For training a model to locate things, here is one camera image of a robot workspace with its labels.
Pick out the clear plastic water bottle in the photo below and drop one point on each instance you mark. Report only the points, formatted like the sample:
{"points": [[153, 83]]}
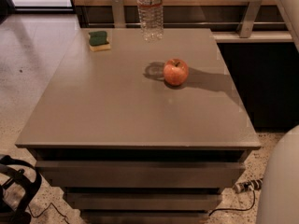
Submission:
{"points": [[151, 18]]}

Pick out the left metal bracket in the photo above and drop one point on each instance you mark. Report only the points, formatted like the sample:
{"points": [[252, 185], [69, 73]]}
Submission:
{"points": [[118, 13]]}

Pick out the red apple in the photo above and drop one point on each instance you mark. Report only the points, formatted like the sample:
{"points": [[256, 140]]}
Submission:
{"points": [[175, 72]]}

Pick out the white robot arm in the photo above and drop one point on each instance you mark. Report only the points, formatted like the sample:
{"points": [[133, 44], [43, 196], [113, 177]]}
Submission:
{"points": [[278, 202]]}

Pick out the green and yellow sponge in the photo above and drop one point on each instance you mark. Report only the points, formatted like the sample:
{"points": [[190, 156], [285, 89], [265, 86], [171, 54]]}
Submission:
{"points": [[98, 41]]}

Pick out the right metal bracket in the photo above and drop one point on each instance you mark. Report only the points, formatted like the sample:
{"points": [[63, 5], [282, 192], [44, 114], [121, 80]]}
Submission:
{"points": [[245, 27]]}

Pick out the white power strip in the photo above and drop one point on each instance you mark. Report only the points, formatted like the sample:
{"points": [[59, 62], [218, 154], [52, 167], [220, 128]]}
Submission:
{"points": [[241, 187]]}

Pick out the grey drawer cabinet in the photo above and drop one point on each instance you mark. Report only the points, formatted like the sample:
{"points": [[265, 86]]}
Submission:
{"points": [[128, 148]]}

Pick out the metal bracket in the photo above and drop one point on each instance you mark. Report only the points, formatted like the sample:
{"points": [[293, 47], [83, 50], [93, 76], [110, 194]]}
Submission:
{"points": [[118, 13], [245, 27]]}

